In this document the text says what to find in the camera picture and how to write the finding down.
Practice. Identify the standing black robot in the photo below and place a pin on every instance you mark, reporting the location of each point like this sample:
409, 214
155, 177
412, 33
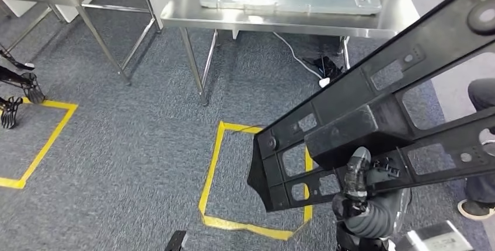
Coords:
35, 92

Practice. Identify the white power strip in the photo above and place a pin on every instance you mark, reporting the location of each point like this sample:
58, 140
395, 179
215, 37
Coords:
324, 83

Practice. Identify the black power adapter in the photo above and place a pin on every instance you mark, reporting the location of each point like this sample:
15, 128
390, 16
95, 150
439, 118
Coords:
325, 67

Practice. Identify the black plastic frame part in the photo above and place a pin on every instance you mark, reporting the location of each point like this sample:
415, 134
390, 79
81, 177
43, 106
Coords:
348, 133

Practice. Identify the yellow floor tape outline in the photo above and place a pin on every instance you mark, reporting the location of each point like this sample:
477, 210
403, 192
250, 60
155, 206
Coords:
50, 141
210, 172

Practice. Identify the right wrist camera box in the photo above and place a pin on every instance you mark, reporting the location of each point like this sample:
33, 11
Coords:
433, 239

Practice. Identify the stainless steel workbench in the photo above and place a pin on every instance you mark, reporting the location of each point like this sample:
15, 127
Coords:
270, 21

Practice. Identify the black robot left leg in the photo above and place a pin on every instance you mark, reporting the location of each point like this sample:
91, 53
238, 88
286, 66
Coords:
177, 241

